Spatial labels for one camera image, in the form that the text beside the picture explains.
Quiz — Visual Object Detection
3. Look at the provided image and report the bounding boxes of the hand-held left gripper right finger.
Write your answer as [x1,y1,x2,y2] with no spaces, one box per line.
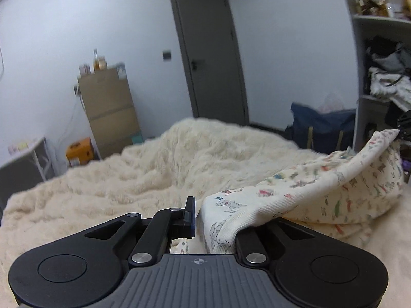
[235,220,317,268]

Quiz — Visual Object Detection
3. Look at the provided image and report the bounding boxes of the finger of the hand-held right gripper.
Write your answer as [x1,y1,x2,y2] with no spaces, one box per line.
[396,110,411,146]

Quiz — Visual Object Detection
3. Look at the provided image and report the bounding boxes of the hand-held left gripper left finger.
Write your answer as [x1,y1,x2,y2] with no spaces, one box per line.
[84,196,196,267]

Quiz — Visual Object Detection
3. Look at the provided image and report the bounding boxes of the cartoon print cream garment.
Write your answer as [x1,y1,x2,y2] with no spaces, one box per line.
[200,129,404,255]

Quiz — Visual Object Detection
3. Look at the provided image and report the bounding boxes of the dark clothes pile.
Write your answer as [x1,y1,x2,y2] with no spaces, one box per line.
[366,35,411,75]

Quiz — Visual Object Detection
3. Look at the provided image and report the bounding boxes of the white fuzzy garment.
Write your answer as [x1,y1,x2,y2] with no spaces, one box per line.
[369,67,411,104]

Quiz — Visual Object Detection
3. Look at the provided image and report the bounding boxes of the white shelf unit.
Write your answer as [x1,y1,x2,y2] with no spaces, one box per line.
[340,0,411,155]

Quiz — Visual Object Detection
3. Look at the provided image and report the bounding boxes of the white plastic bag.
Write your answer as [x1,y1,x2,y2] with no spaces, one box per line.
[318,91,348,113]

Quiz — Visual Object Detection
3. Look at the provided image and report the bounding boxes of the cream fluffy blanket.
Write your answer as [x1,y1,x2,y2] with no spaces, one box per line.
[0,117,411,308]

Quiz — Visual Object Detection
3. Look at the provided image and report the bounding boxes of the navy bag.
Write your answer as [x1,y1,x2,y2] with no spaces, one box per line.
[285,102,357,152]

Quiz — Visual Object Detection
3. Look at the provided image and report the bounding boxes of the gold ornaments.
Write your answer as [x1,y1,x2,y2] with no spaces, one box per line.
[354,0,395,17]

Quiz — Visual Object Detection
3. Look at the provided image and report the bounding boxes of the orange box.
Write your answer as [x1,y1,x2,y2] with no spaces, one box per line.
[66,137,94,168]

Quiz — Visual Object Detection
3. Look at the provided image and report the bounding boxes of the stacked cardboard boxes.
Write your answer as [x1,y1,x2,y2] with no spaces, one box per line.
[77,62,142,160]

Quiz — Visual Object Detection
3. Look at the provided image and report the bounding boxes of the grey door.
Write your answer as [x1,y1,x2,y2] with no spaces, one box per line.
[167,0,250,126]

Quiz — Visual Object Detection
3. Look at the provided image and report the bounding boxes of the grey side table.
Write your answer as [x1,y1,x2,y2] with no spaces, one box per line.
[0,136,54,185]

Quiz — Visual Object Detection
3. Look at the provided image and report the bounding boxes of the glass jar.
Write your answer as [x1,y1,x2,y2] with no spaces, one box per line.
[93,49,107,72]

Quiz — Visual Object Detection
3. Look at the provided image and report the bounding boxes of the refrigerator power cable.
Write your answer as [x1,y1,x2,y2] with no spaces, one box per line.
[62,98,81,143]

